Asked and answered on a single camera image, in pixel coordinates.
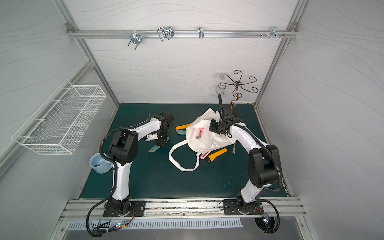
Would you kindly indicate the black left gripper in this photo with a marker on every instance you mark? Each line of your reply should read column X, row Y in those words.
column 162, row 141

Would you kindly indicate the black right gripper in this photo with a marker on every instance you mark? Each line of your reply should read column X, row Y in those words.
column 216, row 127

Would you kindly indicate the white printed tote bag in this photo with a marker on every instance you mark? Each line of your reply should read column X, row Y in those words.
column 208, row 142

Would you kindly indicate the pink art knife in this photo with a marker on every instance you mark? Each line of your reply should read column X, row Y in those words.
column 200, row 133

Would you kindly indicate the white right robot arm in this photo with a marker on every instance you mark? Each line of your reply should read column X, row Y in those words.
column 264, row 167

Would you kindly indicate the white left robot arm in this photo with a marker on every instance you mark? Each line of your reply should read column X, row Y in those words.
column 120, row 147

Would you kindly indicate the silver table knife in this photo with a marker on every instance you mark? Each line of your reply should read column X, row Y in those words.
column 234, row 148

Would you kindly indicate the pink utility knife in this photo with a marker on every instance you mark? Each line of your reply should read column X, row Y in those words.
column 203, row 156

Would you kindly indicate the small glass jar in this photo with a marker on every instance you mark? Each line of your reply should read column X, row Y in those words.
column 219, row 91

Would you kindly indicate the dark metal jewelry stand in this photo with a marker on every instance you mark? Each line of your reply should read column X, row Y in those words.
column 238, row 85

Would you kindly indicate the light blue plastic cup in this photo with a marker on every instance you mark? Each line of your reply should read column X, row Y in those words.
column 99, row 164

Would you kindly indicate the metal clamp hook left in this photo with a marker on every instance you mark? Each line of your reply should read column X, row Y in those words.
column 135, row 39

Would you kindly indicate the metal clamp hook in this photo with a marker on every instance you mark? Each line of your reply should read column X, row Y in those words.
column 135, row 39
column 273, row 34

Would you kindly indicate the metal U-bolt hook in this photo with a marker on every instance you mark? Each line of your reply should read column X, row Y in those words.
column 165, row 33

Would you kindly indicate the metal clamp hook right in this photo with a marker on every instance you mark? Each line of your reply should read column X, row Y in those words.
column 273, row 34

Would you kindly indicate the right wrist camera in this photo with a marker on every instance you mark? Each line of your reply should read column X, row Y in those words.
column 227, row 114

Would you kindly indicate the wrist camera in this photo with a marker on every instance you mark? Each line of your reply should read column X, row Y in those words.
column 151, row 137
column 227, row 114

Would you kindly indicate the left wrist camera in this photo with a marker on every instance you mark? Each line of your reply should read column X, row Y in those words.
column 151, row 137

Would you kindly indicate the small metal ring hook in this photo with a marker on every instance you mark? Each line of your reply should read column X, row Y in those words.
column 201, row 32

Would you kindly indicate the aluminium top rail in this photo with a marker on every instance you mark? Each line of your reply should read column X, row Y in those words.
column 179, row 34

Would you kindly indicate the white wire basket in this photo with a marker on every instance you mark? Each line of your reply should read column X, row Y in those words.
column 59, row 124

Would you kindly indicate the white vented cable duct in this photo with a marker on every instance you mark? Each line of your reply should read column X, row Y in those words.
column 150, row 224

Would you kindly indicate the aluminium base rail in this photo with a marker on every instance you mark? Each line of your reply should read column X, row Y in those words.
column 183, row 208

